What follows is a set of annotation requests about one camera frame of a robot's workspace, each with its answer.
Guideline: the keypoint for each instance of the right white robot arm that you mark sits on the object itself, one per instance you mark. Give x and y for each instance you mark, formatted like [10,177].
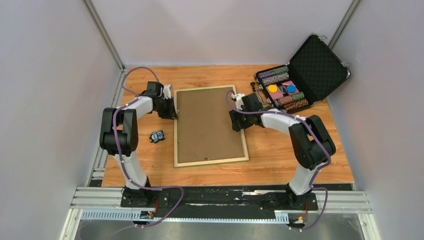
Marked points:
[312,145]

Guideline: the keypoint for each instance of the yellow dealer button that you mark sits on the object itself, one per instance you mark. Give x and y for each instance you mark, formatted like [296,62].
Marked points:
[272,88]

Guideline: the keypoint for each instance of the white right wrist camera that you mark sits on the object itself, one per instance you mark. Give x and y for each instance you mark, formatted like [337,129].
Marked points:
[238,99]

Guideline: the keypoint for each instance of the green poker chip row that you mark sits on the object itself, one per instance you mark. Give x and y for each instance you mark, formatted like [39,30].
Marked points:
[298,96]

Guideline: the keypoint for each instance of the black poker chip case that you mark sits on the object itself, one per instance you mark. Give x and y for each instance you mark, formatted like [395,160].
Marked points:
[314,69]

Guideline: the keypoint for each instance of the blue dealer button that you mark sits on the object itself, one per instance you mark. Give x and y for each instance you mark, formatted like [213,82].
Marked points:
[291,89]

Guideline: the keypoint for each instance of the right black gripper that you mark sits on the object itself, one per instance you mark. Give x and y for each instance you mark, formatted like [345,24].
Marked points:
[237,124]

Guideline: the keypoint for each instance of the clear dealer button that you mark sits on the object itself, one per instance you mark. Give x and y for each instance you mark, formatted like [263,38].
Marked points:
[283,90]

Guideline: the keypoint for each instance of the orange black chip row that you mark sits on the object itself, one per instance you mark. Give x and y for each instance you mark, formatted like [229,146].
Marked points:
[296,105]

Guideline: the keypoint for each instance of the blue yellow chip row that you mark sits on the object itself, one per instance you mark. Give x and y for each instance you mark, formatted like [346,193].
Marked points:
[275,79]

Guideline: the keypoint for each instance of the red playing card deck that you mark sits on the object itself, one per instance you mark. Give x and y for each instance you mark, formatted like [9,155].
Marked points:
[275,95]

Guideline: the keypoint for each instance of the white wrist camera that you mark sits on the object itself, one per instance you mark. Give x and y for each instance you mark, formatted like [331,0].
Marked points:
[238,99]
[167,91]

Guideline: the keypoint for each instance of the wooden picture frame green trim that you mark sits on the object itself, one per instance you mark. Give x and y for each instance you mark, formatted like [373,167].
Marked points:
[212,162]

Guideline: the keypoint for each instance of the top blue green chip row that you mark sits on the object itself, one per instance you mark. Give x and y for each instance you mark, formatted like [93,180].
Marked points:
[274,72]

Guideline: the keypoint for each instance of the red poker chip row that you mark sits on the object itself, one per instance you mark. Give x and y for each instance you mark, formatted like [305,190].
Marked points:
[285,100]

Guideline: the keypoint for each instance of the black mounting base rail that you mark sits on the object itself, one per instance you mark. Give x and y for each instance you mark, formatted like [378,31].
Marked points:
[217,204]

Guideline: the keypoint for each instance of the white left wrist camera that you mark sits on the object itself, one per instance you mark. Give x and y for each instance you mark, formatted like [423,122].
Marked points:
[167,91]

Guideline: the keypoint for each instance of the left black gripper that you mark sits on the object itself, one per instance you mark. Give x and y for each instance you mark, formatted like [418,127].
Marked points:
[171,113]

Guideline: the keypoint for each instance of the small blue owl toy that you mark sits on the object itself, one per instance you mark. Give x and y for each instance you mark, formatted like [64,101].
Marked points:
[157,136]

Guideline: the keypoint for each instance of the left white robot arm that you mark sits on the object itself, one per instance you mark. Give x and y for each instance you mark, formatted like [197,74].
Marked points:
[120,138]

